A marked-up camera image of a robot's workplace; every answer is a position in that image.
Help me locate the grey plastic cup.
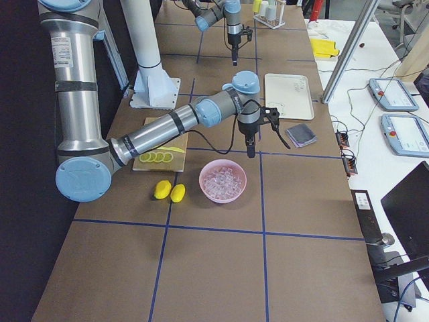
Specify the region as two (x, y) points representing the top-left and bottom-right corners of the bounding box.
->
(265, 5), (277, 21)

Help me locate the lower teach pendant tablet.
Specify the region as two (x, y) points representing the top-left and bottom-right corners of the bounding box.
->
(380, 114), (428, 158)

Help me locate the yellow plastic knife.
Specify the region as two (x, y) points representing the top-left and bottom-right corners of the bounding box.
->
(152, 146), (186, 154)

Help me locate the black monitor stand clamp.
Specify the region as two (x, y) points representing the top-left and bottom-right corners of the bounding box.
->
(365, 233), (428, 311)

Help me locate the grey office chair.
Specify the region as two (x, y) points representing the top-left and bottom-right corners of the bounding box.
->
(392, 0), (428, 44)

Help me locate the pink bowl of ice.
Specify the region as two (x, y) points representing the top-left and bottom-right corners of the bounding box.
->
(198, 159), (247, 203)

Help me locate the white wire cup rack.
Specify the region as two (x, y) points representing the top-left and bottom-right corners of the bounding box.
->
(253, 14), (286, 30)

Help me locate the white crumpled tissue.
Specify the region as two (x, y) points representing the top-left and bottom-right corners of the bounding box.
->
(306, 19), (349, 38)

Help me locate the upper teach pendant tablet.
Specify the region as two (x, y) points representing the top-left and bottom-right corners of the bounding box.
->
(368, 77), (419, 112)

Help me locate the lemon slice row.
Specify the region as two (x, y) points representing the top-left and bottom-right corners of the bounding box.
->
(139, 152), (174, 163)

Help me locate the black laptop computer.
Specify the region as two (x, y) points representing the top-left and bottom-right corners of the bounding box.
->
(381, 161), (429, 259)

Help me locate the yellow plastic cup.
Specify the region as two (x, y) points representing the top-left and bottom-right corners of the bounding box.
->
(252, 0), (262, 14)

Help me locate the yellow lemon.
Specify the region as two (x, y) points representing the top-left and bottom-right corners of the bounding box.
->
(154, 180), (172, 200)
(170, 184), (186, 203)

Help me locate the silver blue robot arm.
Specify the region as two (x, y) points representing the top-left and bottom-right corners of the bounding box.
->
(38, 1), (280, 202)
(182, 0), (253, 66)

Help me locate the cream bear serving tray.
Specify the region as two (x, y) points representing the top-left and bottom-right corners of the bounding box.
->
(264, 73), (314, 121)

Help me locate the aluminium frame post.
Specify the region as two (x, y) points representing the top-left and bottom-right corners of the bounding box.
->
(321, 0), (379, 104)

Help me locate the grey folded cloth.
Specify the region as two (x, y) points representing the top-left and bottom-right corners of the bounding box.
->
(286, 123), (317, 148)

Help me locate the red object at corner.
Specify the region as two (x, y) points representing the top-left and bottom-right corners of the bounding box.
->
(309, 0), (324, 22)

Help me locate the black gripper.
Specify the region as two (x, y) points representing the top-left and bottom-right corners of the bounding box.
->
(238, 100), (290, 158)
(227, 23), (253, 65)

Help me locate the white plastic cup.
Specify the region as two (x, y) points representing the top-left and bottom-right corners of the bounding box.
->
(258, 0), (269, 17)

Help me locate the yellow cloth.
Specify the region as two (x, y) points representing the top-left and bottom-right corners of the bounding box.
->
(310, 38), (340, 58)

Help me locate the teach pendant tablet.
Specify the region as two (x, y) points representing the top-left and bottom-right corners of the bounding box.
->
(368, 77), (419, 112)
(380, 114), (428, 158)

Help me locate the black power adapter box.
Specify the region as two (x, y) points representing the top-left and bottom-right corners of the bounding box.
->
(351, 189), (382, 244)

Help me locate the white camera pole base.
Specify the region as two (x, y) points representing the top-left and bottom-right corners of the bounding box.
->
(121, 0), (180, 110)

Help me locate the orange black connector block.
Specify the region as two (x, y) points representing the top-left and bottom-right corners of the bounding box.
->
(335, 131), (349, 149)

